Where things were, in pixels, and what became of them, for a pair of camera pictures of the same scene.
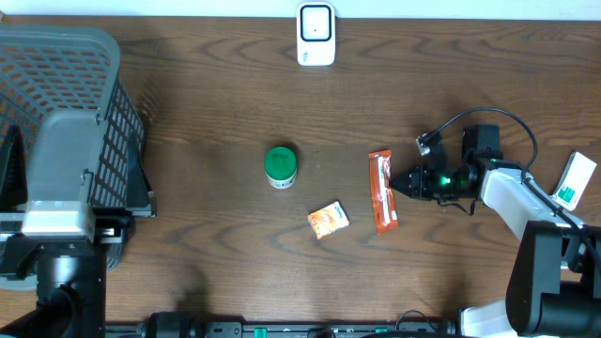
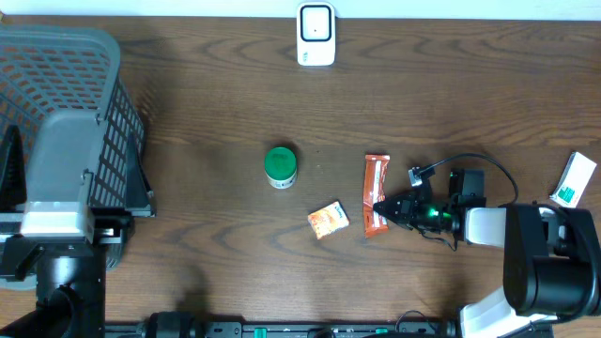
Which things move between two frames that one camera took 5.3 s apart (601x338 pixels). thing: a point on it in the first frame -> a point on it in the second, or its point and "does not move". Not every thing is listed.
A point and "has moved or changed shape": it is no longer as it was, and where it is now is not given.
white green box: x=573 y=181 does not move
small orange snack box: x=328 y=220 does not move
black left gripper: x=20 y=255 does not move
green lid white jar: x=280 y=167 does not move
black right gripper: x=418 y=187 -> x=405 y=214
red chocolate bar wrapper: x=385 y=213 has moved or changed shape
